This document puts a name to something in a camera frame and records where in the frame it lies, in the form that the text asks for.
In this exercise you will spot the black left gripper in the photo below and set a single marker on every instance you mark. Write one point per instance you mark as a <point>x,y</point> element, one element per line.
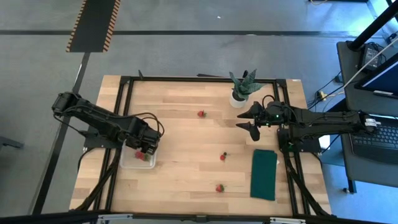
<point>149,138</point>

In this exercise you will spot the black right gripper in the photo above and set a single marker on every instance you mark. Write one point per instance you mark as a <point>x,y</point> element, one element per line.
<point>272,113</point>

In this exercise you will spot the red toy strawberry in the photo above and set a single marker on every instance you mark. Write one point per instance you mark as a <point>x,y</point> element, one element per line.
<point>201,114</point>
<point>139,155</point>
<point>219,188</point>
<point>222,157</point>

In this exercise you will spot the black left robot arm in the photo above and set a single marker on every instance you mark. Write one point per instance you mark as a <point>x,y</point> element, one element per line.
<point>93,115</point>

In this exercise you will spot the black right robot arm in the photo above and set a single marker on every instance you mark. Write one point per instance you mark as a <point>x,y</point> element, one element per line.
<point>326,123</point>

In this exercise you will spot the clear plastic tupperware container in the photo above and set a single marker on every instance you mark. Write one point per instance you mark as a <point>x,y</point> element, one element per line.
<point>130,163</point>

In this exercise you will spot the white round plant pot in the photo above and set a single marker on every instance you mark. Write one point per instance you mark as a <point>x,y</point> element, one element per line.
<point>237,103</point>

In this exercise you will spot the green snake plant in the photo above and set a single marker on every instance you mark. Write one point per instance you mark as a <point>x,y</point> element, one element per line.
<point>245,87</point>

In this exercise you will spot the dark green folded cloth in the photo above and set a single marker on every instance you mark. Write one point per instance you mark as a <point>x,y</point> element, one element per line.
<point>263,174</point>

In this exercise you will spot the yellow power plug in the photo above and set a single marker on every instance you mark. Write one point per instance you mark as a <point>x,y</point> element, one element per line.
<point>322,95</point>

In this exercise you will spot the black workstation desk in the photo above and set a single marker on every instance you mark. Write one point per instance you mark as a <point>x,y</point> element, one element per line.
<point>354,102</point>

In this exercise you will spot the black orange-striped floor mat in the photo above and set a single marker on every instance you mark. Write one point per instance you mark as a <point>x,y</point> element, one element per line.
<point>93,28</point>

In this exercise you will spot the black crossbar with silver brackets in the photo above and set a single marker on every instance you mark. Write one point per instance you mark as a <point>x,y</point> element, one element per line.
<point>46,217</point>

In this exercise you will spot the black power adapter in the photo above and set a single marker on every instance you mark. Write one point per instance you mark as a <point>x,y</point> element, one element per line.
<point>370,56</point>

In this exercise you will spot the black computer monitor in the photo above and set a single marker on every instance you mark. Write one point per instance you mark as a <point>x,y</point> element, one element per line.
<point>385,79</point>

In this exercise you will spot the grey chair base leg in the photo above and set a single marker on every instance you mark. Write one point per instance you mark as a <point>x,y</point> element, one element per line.
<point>9,143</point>

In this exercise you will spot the black diagonal pole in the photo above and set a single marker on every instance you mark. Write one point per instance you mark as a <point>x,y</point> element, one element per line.
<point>373,28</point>

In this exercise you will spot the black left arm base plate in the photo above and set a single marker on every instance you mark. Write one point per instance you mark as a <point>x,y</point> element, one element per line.
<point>93,143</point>

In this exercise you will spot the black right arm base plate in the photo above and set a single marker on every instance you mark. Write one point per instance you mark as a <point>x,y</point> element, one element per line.
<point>311,148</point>

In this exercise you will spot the black aluminium table frame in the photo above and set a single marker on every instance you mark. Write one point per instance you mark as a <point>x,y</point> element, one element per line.
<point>186,79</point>

